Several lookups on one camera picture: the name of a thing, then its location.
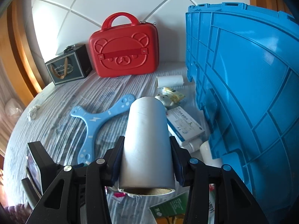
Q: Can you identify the large white paper roll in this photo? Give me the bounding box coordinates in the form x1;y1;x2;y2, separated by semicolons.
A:
119;97;175;196

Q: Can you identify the blue boomerang toy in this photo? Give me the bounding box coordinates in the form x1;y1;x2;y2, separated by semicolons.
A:
70;94;136;164

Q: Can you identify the crumpled white tissue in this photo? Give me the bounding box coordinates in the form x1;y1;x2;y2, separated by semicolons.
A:
27;105;41;122

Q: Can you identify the green orange medicine box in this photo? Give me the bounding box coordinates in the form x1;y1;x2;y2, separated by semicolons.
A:
149;183;217;224

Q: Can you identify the white lint roller refill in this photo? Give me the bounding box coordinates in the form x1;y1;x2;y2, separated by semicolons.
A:
199;141;223;168

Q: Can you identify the small white bottle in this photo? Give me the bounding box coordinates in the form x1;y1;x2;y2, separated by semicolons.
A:
182;138;203;154

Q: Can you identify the white blue medicine box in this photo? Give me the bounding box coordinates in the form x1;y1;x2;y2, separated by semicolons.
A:
166;106;205;147

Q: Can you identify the striped table cloth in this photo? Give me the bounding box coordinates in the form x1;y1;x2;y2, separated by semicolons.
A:
4;62;210;223

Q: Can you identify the dark gift box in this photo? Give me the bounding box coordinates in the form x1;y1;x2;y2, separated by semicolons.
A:
46;44;92;85

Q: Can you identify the white paper roll far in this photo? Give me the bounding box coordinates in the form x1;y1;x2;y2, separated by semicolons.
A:
156;75;184;88

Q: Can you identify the blue plastic storage crate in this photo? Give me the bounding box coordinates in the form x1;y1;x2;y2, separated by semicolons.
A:
186;2;298;223

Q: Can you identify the red bear hard case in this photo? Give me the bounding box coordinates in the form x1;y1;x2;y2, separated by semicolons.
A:
89;12;159;77

